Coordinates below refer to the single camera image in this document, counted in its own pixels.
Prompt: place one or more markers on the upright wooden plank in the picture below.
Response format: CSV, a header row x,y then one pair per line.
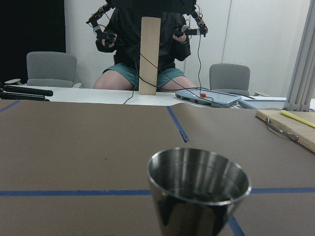
x,y
149,50

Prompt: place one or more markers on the wooden cutting board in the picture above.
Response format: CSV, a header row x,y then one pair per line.
x,y
290,128

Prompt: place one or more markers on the blue tape line lengthwise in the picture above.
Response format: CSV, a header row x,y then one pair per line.
x,y
178,125

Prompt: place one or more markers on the teach pendant with red button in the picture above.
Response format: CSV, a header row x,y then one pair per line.
x,y
208,97

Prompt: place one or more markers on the aluminium frame post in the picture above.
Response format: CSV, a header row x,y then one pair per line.
x,y
302,83

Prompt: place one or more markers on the steel jigger measuring cup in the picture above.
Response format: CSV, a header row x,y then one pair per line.
x,y
195,192

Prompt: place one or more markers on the grey office chair right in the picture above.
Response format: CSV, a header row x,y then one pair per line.
x,y
230,78

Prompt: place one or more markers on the blue tape line crosswise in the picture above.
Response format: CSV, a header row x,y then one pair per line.
x,y
53,193

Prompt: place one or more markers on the grey office chair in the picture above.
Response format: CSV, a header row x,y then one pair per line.
x,y
51,69
230,78

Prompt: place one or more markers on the seated operator in black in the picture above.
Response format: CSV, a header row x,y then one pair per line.
x,y
118,31

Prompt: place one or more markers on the grey office chair left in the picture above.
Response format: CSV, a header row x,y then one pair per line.
x,y
51,69

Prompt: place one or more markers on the yellow plastic knife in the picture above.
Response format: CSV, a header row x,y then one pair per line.
x,y
297,118

